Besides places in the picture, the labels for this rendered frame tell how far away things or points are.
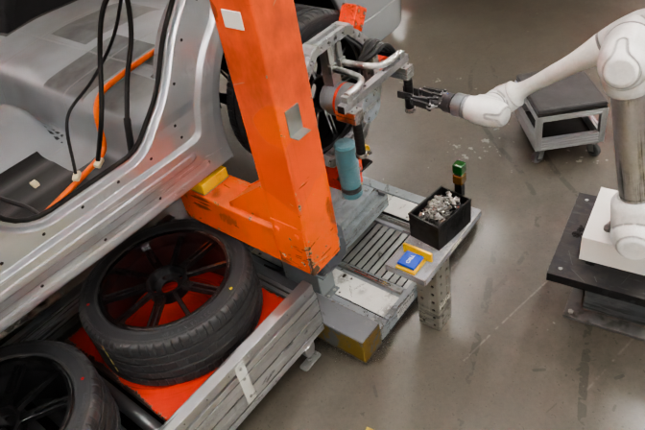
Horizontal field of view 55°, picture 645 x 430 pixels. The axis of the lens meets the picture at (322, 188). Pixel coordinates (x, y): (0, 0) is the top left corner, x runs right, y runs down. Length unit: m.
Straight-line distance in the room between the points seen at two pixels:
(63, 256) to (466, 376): 1.51
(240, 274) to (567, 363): 1.28
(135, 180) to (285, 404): 1.03
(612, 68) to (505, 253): 1.29
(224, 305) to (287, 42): 0.96
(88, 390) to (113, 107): 1.03
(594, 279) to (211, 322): 1.38
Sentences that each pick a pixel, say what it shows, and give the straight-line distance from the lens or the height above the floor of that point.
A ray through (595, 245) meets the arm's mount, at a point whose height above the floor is 0.39.
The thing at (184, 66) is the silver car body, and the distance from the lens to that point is 2.22.
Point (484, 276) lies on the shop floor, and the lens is 2.84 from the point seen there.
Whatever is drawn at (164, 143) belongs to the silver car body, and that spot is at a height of 0.96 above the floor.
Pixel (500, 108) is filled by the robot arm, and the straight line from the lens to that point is 2.28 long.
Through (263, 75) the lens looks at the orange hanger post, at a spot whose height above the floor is 1.32.
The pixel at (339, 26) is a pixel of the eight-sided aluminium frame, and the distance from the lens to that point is 2.41.
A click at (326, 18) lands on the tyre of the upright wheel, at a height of 1.14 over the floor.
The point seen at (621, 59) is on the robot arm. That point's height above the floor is 1.21.
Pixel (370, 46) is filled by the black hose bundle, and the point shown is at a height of 1.03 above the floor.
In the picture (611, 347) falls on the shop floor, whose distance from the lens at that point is 2.67.
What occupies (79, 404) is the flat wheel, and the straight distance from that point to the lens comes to 2.17.
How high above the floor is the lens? 2.09
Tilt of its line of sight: 38 degrees down
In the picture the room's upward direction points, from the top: 11 degrees counter-clockwise
